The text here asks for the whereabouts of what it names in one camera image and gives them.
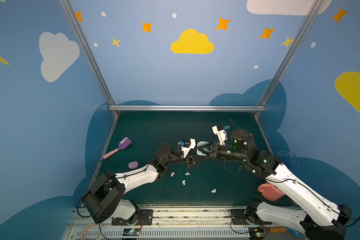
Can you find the light blue earbud charging case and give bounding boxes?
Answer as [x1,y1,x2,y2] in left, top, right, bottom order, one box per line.
[196,141,211,157]

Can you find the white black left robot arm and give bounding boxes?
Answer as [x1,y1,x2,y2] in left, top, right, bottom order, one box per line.
[81,142,210,225]

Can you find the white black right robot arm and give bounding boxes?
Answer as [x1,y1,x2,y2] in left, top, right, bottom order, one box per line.
[209,126,352,240]

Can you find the purple earbud charging case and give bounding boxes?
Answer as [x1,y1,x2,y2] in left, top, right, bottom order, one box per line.
[128,161,139,170]

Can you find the purple pink toy scoop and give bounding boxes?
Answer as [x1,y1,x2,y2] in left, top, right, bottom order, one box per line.
[103,137,132,159]

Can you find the pink toy watering can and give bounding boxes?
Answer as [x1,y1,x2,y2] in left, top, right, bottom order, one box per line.
[257,183,286,202]

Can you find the green controller circuit board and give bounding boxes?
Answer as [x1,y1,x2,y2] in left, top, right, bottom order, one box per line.
[123,229,141,238]
[249,228,267,240]

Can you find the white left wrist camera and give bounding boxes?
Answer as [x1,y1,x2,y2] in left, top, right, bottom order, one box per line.
[179,138,196,159]

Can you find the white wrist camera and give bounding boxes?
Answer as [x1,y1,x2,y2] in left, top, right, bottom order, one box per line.
[212,124,230,145]
[179,138,196,159]

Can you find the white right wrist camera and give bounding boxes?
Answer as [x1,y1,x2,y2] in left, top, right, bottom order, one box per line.
[212,124,230,145]

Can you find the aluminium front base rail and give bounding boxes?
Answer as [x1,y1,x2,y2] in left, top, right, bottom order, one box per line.
[62,205,316,240]

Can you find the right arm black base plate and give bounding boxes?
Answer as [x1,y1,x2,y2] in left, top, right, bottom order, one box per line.
[229,209,261,225]

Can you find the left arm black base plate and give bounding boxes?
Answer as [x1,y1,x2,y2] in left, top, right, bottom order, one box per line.
[112,209,154,226]

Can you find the aluminium left side rail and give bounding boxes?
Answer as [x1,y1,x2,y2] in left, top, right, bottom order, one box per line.
[77,110,117,196]

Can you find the aluminium back frame rail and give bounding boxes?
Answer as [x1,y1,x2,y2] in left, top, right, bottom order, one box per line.
[109,105,266,112]

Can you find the aluminium right corner post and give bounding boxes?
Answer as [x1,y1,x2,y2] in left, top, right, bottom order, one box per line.
[254,0,325,120]

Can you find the aluminium corner post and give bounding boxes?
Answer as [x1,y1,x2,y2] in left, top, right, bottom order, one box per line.
[254,0,325,120]
[59,0,115,107]

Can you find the aluminium left corner post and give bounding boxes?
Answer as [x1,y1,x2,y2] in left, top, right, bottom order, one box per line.
[59,0,115,107]

